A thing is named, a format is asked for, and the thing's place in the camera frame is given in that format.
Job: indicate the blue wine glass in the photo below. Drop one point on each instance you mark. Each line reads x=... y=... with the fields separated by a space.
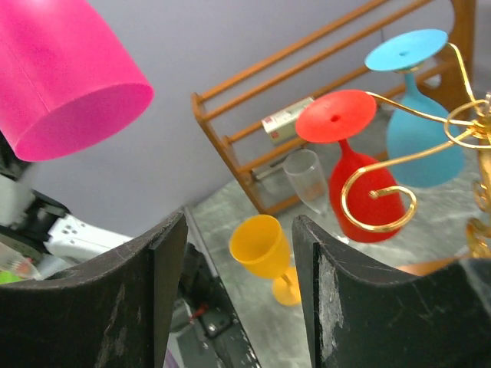
x=406 y=133

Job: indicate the white label card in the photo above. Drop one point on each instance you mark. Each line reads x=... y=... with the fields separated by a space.
x=280 y=126

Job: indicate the gold wire wine glass rack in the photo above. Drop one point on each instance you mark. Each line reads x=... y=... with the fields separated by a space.
x=466 y=126

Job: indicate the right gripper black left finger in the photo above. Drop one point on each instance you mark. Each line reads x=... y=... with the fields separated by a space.
x=114 y=310

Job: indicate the yellow wine glass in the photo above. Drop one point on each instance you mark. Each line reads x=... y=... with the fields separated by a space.
x=260 y=245

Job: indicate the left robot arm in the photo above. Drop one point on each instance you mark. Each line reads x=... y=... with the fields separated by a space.
x=40 y=236

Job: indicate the magenta wine glass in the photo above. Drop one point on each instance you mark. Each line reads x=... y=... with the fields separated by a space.
x=67 y=82

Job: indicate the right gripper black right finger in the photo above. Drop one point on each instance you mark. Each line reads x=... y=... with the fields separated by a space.
x=360 y=312

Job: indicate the red wine glass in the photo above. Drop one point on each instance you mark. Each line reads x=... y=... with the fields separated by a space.
x=334 y=118

